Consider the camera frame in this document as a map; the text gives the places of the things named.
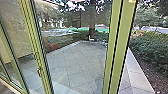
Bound brass door handle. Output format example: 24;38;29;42
35;65;44;78

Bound low reddish green hedge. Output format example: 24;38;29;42
42;32;89;54

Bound green hedge bush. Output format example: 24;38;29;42
129;30;168;75

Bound dark tree trunk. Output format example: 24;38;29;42
87;0;98;38

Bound white low garden wall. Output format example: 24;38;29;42
41;28;73;37

